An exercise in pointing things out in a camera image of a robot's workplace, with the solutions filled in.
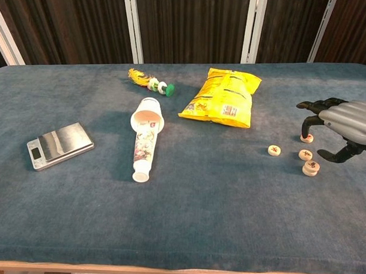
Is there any white metal frame post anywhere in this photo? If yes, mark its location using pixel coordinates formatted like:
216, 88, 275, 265
120, 0, 146, 65
240, 0, 269, 65
0, 2, 28, 67
307, 0, 338, 64

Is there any yellow feather shuttlecock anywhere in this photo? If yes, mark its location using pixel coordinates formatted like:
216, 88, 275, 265
127, 67, 176, 98

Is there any wooden chess piece dark character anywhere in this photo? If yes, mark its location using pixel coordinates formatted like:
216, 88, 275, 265
301, 166, 318, 178
303, 160, 320, 172
298, 148, 314, 162

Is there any floral toothpaste tube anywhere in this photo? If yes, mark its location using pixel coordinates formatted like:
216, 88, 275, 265
131, 118, 159, 184

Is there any white paper cup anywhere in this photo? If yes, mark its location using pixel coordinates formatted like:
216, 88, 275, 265
129, 96, 166, 136

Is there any right black-silver robot hand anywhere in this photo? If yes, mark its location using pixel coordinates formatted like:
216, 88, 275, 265
293, 96, 366, 165

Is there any blue table cloth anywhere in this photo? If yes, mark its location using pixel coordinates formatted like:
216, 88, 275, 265
0, 49, 366, 274

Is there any silver digital pocket scale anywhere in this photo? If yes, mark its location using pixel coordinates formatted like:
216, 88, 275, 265
25, 120, 96, 174

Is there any yellow snack bag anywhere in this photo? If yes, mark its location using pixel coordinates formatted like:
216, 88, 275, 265
177, 66, 263, 130

